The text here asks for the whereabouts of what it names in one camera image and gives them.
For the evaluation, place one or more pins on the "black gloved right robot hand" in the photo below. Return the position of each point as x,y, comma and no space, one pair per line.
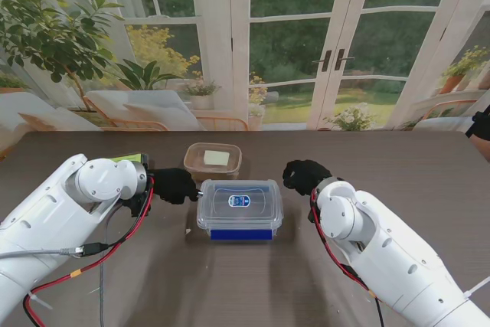
306,175

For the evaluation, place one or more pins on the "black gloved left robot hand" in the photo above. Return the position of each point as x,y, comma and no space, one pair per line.
174,185

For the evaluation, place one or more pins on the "brown kraft paper container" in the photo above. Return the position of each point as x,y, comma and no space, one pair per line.
195,174

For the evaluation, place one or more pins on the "black plastic tray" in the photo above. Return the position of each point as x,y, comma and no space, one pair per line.
144,159

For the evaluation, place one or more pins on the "clear lid with white label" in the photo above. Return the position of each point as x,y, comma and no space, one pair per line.
216,156

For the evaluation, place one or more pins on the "clear lid with green label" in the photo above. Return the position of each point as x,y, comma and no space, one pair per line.
126,157

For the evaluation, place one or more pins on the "clear lid with blue label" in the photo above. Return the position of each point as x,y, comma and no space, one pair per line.
241,202

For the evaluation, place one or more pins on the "clear box with blue clips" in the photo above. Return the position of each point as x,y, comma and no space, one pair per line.
241,233

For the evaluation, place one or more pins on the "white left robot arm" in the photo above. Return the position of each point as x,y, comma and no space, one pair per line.
49,220

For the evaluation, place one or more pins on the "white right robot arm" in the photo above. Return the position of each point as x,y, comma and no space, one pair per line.
390,254

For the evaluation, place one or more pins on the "printed garden backdrop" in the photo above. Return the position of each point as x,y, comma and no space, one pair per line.
291,36

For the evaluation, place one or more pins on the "bystander arm in dark sleeve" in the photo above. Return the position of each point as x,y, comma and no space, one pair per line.
481,131

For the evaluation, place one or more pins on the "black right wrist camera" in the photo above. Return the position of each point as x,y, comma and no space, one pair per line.
312,216

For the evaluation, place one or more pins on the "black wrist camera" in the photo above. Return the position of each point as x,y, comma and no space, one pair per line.
312,216
138,204

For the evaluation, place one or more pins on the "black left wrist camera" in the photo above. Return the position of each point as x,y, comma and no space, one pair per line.
138,204

